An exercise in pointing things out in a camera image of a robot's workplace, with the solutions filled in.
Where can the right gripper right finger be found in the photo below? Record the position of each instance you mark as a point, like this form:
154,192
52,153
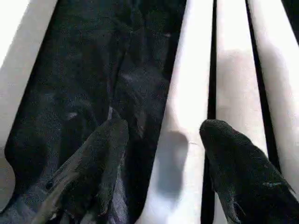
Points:
243,177

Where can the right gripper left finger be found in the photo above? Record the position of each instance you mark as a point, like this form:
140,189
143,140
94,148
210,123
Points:
91,172

